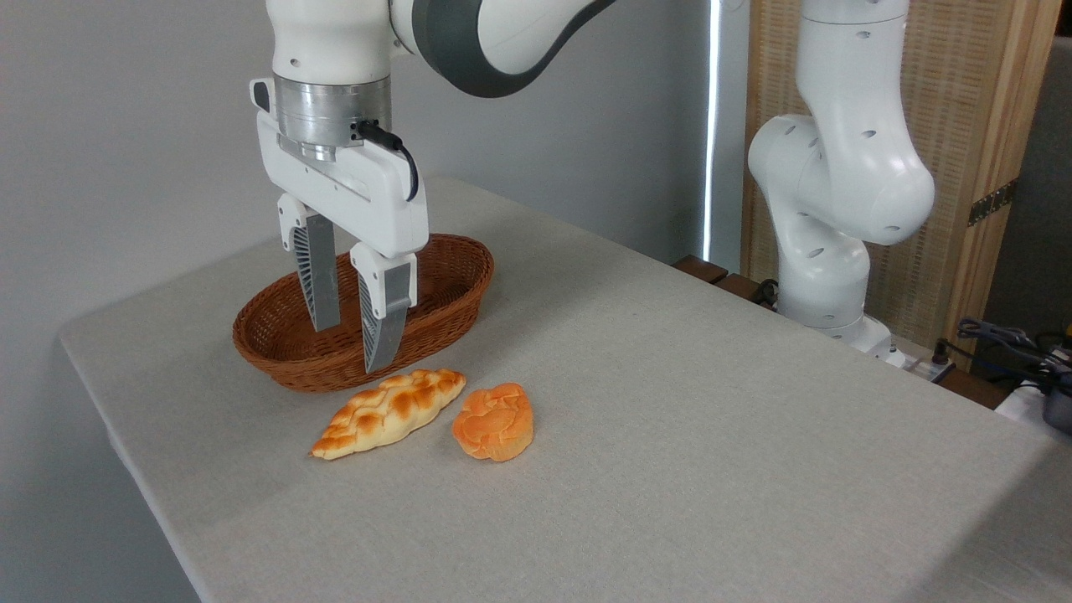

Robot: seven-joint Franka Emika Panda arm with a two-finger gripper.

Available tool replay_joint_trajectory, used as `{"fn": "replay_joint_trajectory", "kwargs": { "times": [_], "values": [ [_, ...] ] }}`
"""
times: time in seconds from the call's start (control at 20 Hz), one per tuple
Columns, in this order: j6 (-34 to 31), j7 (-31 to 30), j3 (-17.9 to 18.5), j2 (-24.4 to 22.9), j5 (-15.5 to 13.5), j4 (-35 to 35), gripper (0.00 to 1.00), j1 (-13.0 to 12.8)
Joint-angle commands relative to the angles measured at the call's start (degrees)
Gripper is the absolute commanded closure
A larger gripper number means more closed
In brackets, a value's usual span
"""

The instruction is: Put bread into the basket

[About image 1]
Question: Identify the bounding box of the grey tablecloth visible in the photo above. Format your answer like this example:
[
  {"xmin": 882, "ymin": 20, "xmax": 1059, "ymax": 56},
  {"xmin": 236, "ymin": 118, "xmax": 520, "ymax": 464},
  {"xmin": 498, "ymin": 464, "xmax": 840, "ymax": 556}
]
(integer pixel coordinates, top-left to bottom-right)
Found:
[{"xmin": 59, "ymin": 176, "xmax": 1072, "ymax": 603}]

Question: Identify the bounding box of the white power strip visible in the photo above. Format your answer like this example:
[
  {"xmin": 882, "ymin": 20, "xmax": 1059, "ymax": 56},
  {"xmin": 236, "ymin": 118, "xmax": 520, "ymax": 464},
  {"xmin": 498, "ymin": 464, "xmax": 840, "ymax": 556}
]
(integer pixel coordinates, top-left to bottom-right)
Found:
[{"xmin": 900, "ymin": 352, "xmax": 956, "ymax": 383}]

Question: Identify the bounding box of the round orange bread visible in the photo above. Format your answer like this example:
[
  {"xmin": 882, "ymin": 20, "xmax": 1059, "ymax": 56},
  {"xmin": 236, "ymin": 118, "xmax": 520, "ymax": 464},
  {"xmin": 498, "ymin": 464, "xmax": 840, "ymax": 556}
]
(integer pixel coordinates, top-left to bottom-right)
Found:
[{"xmin": 451, "ymin": 383, "xmax": 535, "ymax": 462}]

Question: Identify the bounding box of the metal screen hinge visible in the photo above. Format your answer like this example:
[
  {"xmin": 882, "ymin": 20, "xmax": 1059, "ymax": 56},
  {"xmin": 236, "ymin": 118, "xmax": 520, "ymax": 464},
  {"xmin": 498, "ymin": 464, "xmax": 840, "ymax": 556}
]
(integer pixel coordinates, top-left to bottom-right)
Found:
[{"xmin": 968, "ymin": 178, "xmax": 1018, "ymax": 227}]

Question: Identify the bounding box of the wooden woven folding screen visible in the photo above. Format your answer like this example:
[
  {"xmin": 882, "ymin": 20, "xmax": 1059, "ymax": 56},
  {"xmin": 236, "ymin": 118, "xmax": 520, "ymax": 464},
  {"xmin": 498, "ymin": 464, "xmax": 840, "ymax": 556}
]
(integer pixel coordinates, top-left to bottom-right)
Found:
[{"xmin": 741, "ymin": 0, "xmax": 1063, "ymax": 369}]

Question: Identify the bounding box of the dark grey round object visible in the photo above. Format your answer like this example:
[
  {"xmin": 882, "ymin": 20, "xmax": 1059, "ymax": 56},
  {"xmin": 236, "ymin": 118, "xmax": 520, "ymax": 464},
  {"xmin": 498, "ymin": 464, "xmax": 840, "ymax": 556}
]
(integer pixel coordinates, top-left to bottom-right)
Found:
[{"xmin": 1043, "ymin": 377, "xmax": 1072, "ymax": 435}]

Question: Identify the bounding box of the braided golden bread loaf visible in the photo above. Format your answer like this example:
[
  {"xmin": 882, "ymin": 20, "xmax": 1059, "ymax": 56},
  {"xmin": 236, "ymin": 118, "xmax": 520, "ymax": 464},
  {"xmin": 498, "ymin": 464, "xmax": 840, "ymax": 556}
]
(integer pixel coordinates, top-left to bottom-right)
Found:
[{"xmin": 309, "ymin": 368, "xmax": 466, "ymax": 461}]

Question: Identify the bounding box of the bundle of dark cables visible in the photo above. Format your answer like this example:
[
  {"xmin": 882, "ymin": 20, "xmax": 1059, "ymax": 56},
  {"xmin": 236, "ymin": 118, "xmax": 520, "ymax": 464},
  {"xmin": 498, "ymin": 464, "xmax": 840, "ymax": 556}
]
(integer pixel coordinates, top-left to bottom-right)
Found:
[{"xmin": 934, "ymin": 318, "xmax": 1072, "ymax": 394}]

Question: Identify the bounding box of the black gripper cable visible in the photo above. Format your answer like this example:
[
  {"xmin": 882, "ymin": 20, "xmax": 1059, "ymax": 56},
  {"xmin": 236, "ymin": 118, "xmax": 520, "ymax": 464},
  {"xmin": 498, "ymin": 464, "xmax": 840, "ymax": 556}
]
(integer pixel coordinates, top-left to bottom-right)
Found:
[{"xmin": 352, "ymin": 121, "xmax": 420, "ymax": 203}]

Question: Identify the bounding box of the brown oval wicker basket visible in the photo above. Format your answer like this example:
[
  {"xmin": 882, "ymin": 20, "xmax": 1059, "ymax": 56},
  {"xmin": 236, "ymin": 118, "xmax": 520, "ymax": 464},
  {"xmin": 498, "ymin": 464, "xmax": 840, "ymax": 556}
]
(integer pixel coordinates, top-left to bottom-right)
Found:
[{"xmin": 232, "ymin": 234, "xmax": 495, "ymax": 394}]

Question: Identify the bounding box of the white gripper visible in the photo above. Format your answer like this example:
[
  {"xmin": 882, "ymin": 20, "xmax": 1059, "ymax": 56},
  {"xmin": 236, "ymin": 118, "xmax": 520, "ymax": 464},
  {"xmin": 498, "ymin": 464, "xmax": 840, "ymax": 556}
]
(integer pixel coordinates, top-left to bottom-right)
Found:
[{"xmin": 250, "ymin": 78, "xmax": 430, "ymax": 374}]

